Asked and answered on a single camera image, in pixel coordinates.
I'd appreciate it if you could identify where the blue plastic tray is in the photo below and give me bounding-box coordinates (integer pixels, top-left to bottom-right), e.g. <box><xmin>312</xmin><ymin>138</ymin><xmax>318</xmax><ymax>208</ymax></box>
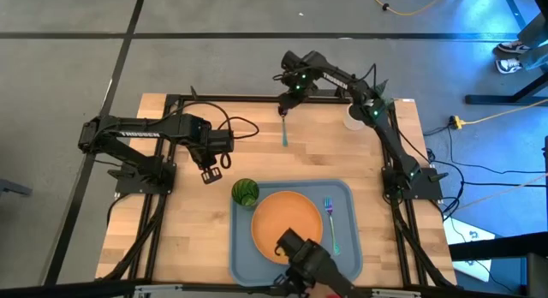
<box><xmin>229</xmin><ymin>179</ymin><xmax>364</xmax><ymax>287</ymax></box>

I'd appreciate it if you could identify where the black desk frame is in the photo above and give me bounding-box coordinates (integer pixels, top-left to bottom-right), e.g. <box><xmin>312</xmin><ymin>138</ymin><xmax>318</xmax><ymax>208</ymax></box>
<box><xmin>464</xmin><ymin>0</ymin><xmax>548</xmax><ymax>106</ymax></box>

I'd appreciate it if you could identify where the black aluminium table frame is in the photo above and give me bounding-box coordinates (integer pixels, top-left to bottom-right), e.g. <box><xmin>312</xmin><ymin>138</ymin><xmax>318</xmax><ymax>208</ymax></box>
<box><xmin>97</xmin><ymin>86</ymin><xmax>457</xmax><ymax>290</ymax></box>

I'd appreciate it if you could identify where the grey chair leg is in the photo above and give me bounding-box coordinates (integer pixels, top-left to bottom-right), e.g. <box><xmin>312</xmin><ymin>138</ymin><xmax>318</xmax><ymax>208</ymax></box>
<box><xmin>0</xmin><ymin>177</ymin><xmax>33</xmax><ymax>198</ymax></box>

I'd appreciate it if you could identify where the beige strap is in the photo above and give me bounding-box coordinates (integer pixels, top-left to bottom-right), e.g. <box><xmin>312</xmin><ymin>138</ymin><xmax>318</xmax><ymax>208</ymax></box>
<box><xmin>453</xmin><ymin>172</ymin><xmax>548</xmax><ymax>212</ymax></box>

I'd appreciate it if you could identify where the silver bracket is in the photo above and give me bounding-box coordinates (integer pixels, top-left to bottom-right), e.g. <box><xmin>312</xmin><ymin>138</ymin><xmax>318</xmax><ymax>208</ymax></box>
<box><xmin>370</xmin><ymin>288</ymin><xmax>423</xmax><ymax>298</ymax></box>
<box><xmin>134</xmin><ymin>284</ymin><xmax>184</xmax><ymax>298</ymax></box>

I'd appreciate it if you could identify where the black side beam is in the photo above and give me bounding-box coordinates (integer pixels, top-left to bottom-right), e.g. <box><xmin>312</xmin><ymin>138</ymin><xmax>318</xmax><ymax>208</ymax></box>
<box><xmin>447</xmin><ymin>231</ymin><xmax>548</xmax><ymax>298</ymax></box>

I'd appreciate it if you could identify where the green faceted plastic cup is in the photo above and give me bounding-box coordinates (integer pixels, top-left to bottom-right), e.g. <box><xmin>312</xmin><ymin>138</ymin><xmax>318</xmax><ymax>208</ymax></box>
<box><xmin>230</xmin><ymin>177</ymin><xmax>261</xmax><ymax>210</ymax></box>

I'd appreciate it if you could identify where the person's shoe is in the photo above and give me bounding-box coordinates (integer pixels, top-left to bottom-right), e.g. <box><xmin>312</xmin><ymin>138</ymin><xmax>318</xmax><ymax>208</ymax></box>
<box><xmin>495</xmin><ymin>57</ymin><xmax>524</xmax><ymax>75</ymax></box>
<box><xmin>496</xmin><ymin>40</ymin><xmax>532</xmax><ymax>56</ymax></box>

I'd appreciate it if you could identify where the black floor cable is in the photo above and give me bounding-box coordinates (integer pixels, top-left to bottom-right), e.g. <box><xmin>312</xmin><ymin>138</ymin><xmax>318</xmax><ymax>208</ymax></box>
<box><xmin>423</xmin><ymin>125</ymin><xmax>548</xmax><ymax>224</ymax></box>

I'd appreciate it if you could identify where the iridescent teal-handled fork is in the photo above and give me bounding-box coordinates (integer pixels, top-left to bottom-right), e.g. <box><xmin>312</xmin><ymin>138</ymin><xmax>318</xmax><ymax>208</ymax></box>
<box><xmin>323</xmin><ymin>196</ymin><xmax>343</xmax><ymax>256</ymax></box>

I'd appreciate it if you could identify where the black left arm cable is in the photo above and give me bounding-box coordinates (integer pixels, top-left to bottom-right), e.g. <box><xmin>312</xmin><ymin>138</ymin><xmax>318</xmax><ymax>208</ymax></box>
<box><xmin>162</xmin><ymin>99</ymin><xmax>260</xmax><ymax>140</ymax></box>

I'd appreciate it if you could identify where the black front beam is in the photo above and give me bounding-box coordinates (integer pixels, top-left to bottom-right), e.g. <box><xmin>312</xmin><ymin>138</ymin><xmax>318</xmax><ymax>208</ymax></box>
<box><xmin>0</xmin><ymin>279</ymin><xmax>548</xmax><ymax>298</ymax></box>

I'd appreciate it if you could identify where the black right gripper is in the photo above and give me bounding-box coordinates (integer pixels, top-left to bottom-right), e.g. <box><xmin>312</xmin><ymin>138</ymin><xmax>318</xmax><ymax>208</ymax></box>
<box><xmin>278</xmin><ymin>81</ymin><xmax>319</xmax><ymax>118</ymax></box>

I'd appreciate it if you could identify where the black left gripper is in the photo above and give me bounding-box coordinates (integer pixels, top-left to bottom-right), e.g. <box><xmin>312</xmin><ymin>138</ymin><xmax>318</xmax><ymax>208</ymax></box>
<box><xmin>188</xmin><ymin>133</ymin><xmax>223</xmax><ymax>185</ymax></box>

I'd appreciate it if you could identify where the white printed sheet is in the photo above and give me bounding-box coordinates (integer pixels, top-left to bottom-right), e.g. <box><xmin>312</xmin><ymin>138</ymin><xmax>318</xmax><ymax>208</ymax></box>
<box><xmin>443</xmin><ymin>215</ymin><xmax>497</xmax><ymax>283</ymax></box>

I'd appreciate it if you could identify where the orange plate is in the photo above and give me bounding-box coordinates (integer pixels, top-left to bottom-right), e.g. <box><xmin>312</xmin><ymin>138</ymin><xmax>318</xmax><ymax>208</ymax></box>
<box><xmin>250</xmin><ymin>190</ymin><xmax>325</xmax><ymax>265</ymax></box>

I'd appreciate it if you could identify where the person's leg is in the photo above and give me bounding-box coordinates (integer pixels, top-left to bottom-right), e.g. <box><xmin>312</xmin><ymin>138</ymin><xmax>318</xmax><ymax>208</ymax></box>
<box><xmin>516</xmin><ymin>13</ymin><xmax>548</xmax><ymax>49</ymax></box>
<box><xmin>521</xmin><ymin>44</ymin><xmax>548</xmax><ymax>72</ymax></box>

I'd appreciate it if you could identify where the person's hand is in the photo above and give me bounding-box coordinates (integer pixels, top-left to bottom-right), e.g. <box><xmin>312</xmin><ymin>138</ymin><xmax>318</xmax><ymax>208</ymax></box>
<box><xmin>317</xmin><ymin>285</ymin><xmax>343</xmax><ymax>298</ymax></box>

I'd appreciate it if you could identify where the yellow extension cable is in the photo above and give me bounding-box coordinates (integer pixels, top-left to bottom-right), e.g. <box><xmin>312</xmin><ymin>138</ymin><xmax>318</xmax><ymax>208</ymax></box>
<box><xmin>463</xmin><ymin>101</ymin><xmax>548</xmax><ymax>126</ymax></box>

